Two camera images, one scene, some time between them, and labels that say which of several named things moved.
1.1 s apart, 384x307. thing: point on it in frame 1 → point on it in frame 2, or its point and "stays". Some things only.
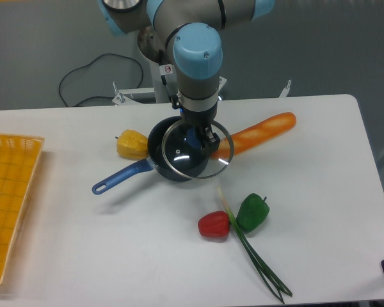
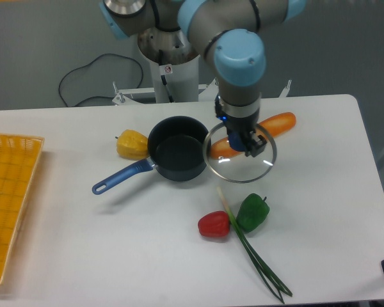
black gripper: [200, 120] → [242, 129]
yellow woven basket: [12, 165] stays
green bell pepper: [252, 212] stays
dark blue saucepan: [157, 159] stays
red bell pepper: [215, 224] stays
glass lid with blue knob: [183, 150] → [233, 165]
